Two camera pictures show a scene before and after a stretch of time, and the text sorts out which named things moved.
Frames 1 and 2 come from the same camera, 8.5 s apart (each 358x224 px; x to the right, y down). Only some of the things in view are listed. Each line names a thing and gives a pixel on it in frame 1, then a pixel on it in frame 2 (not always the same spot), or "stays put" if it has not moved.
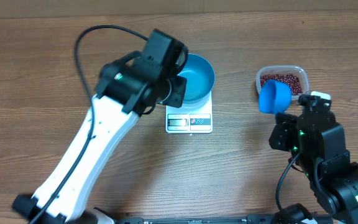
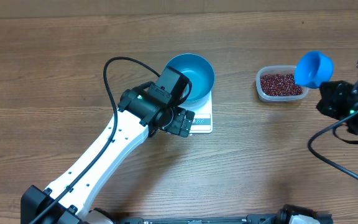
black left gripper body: [171, 91] → [174, 124]
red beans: [293, 80] stays put
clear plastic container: [294, 76] stays put
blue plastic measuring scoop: [275, 97] → [313, 68]
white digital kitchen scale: [198, 121] stays put
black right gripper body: [285, 140] → [335, 106]
